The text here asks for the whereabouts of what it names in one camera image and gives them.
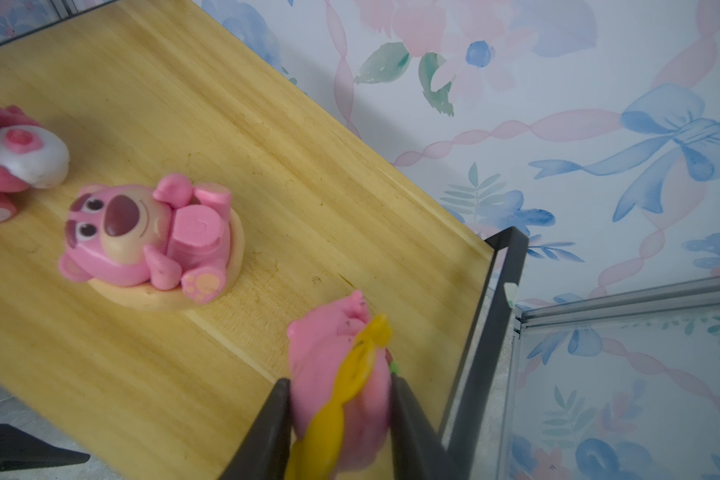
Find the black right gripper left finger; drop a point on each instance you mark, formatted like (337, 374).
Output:
(264, 452)

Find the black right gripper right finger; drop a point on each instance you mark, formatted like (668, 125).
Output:
(417, 451)

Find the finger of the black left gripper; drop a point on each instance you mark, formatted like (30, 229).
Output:
(22, 451)

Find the pink yellow doll toy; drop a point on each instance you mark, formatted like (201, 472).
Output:
(340, 388)

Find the pink pig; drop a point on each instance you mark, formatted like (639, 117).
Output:
(172, 247)

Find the pink figure toy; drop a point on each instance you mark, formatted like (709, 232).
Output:
(30, 157)

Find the wooden shelf with black frame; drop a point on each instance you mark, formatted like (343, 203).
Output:
(171, 394)

